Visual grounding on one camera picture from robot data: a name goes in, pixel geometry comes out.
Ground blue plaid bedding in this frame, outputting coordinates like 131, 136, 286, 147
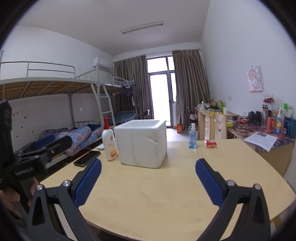
113, 111, 139, 124

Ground brown curtain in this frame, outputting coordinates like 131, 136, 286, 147
172, 49, 211, 127
113, 55, 154, 123

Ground blue spray bottle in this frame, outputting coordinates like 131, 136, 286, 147
188, 123, 198, 149

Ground person's left hand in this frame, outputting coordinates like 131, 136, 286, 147
0, 179, 40, 219

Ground white foam box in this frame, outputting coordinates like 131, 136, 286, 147
114, 120, 167, 169

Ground clear water bottle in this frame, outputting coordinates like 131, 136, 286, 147
261, 98, 274, 129

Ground wooden desk with drawers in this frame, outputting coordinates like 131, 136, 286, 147
194, 105, 234, 141

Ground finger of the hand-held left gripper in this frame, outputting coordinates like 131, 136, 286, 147
32, 134, 56, 149
43, 136, 73, 156

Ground ceiling tube light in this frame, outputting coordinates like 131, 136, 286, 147
121, 22, 164, 34

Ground white lotion pump bottle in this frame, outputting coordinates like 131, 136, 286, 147
102, 117, 117, 161

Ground white air conditioner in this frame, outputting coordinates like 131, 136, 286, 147
93, 58, 111, 70

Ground glass balcony door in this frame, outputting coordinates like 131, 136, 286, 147
146, 54, 177, 128

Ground row of toiletry bottles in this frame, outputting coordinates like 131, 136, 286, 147
266, 103, 296, 139

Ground blue quilt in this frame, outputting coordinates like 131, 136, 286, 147
42, 126, 103, 156

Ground printed table cloth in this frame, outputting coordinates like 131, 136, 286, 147
228, 119, 296, 149

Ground long metal bunk bed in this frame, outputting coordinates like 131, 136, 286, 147
0, 50, 104, 176

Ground black smartphone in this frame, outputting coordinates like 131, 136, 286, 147
73, 151, 101, 168

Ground dark hanging clothes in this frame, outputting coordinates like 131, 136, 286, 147
121, 85, 134, 96

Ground wooden smiley face chair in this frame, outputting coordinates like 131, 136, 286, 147
215, 112, 227, 140

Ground black folding trolley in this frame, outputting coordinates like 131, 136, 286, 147
187, 107, 197, 127

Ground white metal ladder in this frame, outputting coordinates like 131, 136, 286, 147
91, 82, 116, 128

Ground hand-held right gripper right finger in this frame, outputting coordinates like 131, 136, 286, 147
195, 158, 271, 241

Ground printed paper sheet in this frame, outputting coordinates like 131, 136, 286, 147
243, 132, 278, 152

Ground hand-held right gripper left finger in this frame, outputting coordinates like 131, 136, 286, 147
25, 158, 102, 241

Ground short metal bunk bed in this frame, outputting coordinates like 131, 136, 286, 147
97, 76, 139, 126

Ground pink wall poster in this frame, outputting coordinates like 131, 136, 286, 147
247, 65, 263, 92

